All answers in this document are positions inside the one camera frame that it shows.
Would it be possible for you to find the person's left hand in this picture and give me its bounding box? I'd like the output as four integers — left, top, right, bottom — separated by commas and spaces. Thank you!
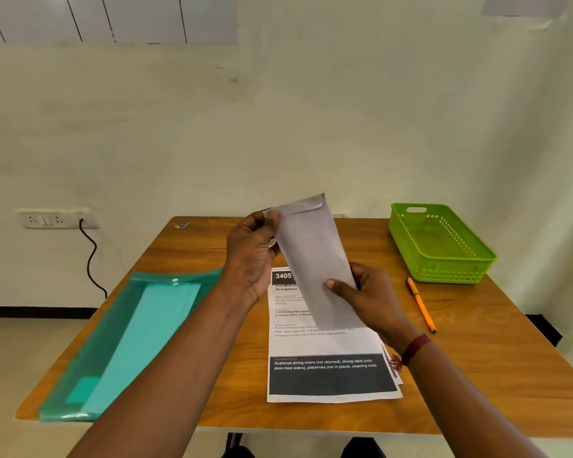
219, 209, 283, 306

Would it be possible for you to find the printed white paper sheet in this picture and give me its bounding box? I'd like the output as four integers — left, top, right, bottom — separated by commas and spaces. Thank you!
266, 267, 404, 404

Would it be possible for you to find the person's right forearm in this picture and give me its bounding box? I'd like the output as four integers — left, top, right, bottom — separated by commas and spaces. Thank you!
403, 340, 550, 458

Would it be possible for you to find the green translucent plastic folder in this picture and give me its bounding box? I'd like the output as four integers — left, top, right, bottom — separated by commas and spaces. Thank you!
38, 268, 223, 423

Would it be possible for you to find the black power cable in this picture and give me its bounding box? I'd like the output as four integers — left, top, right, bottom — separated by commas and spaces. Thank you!
78, 219, 109, 300

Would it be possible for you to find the person's right leg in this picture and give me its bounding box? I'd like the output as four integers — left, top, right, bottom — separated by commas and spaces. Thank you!
339, 437, 388, 458

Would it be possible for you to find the white wall socket panel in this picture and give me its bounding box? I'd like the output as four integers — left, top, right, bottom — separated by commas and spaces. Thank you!
17, 208, 101, 230

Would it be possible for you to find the orange pen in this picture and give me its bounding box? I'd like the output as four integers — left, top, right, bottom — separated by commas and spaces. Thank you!
406, 277, 438, 335

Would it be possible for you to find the white envelope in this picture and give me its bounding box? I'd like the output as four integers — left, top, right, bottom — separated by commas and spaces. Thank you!
262, 193, 367, 333

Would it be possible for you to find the green plastic basket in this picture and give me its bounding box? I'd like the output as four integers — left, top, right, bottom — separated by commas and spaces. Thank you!
388, 202, 499, 286

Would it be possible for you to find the black skirting board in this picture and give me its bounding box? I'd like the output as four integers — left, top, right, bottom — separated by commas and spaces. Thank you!
0, 305, 563, 348

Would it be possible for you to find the person's left forearm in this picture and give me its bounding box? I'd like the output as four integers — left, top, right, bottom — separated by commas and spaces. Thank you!
66, 290, 258, 458

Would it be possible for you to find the dark red wrist band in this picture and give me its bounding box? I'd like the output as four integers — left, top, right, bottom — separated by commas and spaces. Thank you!
390, 333, 433, 371

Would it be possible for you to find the person's right hand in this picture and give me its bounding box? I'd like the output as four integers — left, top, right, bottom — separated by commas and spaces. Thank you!
324, 261, 423, 354

